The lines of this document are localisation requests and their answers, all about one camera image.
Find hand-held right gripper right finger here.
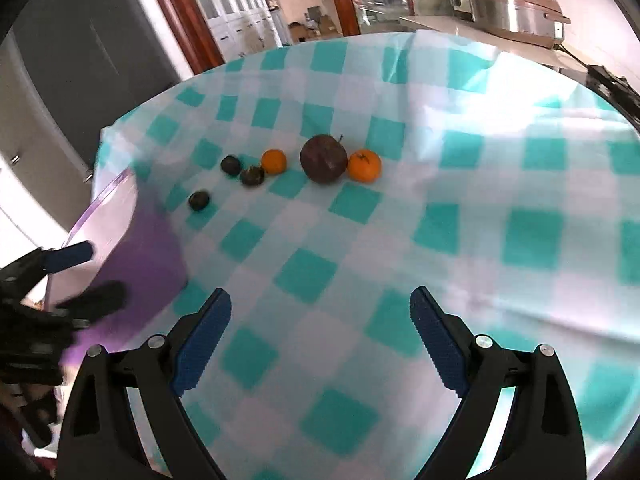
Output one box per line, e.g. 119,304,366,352
409,286,587,480

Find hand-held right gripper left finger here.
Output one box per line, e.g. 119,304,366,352
54,287,233,480

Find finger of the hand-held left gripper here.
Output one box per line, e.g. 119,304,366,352
56,281,127,330
36,241,95,276

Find translucent purple plastic container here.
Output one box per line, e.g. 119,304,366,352
42,167,189,361

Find teal white checked tablecloth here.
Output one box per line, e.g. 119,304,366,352
92,30,640,480

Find grey drawer cabinet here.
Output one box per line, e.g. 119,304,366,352
0,35,97,266

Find large orange tangerine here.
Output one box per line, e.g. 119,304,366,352
347,150,383,183

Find small orange tangerine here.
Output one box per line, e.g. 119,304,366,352
260,148,288,176

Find grey refrigerator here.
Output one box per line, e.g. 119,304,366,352
9,0,184,181

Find dark red apple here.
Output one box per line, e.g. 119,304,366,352
299,133,349,185

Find white glass door cabinet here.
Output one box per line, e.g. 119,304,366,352
179,0,287,60

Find white counter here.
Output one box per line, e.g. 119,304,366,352
399,12,593,72

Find cardboard boxes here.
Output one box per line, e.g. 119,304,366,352
287,6,346,44

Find silver rice cooker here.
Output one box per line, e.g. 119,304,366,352
469,0,572,51

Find wooden door frame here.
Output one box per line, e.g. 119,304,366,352
139,0,226,77

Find black cable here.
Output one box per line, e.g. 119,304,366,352
560,42,640,133

